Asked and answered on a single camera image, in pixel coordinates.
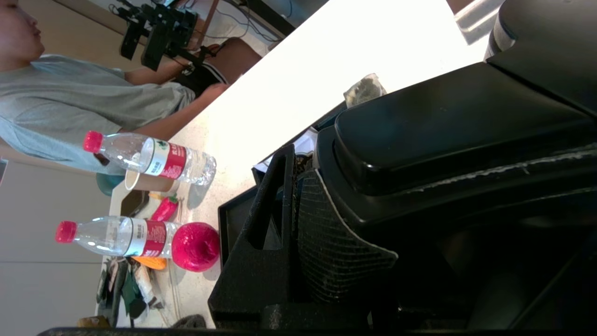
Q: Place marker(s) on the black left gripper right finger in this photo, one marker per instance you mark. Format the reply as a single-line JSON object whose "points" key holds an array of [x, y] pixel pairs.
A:
{"points": [[433, 289]]}

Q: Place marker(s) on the black compartment organizer box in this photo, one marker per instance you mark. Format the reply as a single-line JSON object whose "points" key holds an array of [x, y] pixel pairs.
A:
{"points": [[332, 120]]}

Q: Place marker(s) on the tissue box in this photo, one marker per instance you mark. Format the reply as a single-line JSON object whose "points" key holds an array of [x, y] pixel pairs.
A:
{"points": [[93, 322]]}

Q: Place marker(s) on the clear water bottle red cap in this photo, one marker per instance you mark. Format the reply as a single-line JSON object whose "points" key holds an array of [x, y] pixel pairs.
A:
{"points": [[121, 235], [154, 158]]}

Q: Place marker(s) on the person in grey t-shirt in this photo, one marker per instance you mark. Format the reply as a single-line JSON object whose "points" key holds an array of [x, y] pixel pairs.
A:
{"points": [[70, 93]]}

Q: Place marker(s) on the QR code acrylic sign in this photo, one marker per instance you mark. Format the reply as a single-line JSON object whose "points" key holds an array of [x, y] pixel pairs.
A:
{"points": [[480, 25]]}

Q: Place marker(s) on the black electric kettle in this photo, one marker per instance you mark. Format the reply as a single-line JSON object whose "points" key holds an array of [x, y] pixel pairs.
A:
{"points": [[466, 130]]}

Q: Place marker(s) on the dark green pouch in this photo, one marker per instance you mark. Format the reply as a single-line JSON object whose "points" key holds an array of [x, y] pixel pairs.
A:
{"points": [[134, 291]]}

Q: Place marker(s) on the clear tea bag packet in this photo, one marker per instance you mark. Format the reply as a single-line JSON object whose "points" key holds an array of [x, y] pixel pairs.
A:
{"points": [[366, 89]]}

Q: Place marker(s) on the dark grey towel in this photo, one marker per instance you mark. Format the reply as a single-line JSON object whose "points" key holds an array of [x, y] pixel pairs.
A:
{"points": [[191, 322]]}

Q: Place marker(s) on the dark smartphone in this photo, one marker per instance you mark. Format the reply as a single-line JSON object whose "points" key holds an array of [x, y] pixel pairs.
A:
{"points": [[135, 203]]}

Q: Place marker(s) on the teal round chair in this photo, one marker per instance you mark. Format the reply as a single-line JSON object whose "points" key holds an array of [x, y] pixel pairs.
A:
{"points": [[109, 184]]}

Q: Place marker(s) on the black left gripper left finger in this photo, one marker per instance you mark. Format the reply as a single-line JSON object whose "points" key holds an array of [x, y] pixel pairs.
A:
{"points": [[261, 261]]}

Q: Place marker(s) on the red chili pepper toy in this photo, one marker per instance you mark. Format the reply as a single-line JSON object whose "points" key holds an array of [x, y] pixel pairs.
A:
{"points": [[164, 209]]}

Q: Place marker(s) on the brown paper cup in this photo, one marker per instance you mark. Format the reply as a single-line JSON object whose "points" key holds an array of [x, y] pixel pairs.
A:
{"points": [[154, 183]]}

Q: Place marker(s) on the black serving tray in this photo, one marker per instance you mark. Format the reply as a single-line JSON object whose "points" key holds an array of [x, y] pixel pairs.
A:
{"points": [[233, 219]]}

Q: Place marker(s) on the orange oval object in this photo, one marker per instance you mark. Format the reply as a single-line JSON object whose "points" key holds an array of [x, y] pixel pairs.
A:
{"points": [[149, 263]]}

